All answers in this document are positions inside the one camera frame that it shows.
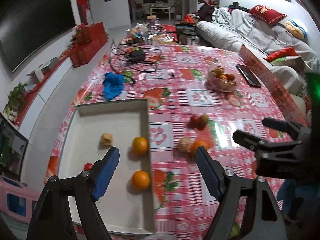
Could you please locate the black power adapter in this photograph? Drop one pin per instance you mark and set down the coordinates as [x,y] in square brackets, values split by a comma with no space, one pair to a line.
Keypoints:
[137,54]

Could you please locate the blue crumpled cloth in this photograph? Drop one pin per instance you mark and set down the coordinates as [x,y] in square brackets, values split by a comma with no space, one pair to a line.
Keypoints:
[113,85]

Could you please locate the red gift boxes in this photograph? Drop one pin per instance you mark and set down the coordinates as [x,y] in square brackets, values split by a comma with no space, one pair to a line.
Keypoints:
[87,37]

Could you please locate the yellow and blue plush toy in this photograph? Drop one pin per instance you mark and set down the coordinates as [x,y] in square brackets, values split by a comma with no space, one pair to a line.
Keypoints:
[296,28]

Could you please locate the white side table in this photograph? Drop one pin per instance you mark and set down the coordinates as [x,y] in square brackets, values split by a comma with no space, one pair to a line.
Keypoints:
[160,8]

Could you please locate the clear glass bowl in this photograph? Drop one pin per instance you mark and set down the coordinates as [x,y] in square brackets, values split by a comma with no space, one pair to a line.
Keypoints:
[222,86]

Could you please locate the white television cabinet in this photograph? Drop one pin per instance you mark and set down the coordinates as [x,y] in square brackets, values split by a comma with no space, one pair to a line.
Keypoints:
[47,85]

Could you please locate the dark clothing pile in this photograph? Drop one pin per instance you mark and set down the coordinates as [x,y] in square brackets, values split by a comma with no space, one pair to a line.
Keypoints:
[207,11]

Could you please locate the walnut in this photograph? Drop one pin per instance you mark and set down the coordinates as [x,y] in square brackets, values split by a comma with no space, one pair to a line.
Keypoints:
[107,139]
[219,70]
[185,144]

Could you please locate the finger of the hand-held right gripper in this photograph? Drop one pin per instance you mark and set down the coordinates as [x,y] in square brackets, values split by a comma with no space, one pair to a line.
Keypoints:
[247,138]
[277,125]

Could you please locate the glass jar black lid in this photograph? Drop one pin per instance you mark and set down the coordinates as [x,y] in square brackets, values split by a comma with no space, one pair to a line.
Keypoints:
[194,39]
[186,37]

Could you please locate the open book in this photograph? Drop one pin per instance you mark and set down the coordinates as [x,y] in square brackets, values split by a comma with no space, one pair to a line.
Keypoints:
[296,63]

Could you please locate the orange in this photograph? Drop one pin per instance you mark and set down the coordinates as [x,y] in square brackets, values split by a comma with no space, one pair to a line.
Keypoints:
[140,145]
[140,180]
[197,143]
[222,76]

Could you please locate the potted green plant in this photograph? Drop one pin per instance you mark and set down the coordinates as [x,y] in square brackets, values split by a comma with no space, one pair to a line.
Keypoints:
[16,98]

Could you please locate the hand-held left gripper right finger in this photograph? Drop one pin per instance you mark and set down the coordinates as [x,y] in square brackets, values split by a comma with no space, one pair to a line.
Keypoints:
[208,172]

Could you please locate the patterned grey blanket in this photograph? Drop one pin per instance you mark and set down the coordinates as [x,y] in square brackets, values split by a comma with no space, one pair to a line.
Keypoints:
[222,15]

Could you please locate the red strawberry print tablecloth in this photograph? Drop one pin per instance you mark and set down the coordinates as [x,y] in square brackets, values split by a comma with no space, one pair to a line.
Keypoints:
[175,92]

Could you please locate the green brown kiwi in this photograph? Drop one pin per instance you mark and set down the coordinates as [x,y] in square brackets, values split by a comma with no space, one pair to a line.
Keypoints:
[203,119]

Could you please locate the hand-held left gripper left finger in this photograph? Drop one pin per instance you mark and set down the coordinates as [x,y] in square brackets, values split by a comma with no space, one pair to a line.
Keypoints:
[106,172]

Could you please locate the red tomato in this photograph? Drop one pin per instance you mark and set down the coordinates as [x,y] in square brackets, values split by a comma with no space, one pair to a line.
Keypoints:
[230,76]
[194,120]
[88,166]

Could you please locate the red ruffled cushion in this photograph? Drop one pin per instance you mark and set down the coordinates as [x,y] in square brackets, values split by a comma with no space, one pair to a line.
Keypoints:
[282,53]

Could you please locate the red embroidered pillow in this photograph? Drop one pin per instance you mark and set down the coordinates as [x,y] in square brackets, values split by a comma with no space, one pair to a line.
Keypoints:
[266,13]

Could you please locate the white cardboard tray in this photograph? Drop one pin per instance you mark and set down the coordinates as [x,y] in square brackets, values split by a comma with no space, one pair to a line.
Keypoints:
[112,125]

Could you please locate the black television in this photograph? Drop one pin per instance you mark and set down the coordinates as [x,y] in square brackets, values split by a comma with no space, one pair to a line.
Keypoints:
[32,25]

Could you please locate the black smartphone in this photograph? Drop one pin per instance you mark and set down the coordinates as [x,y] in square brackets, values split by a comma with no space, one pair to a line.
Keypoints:
[247,74]

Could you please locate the grey sofa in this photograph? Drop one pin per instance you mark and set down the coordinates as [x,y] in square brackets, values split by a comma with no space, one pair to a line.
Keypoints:
[237,35]

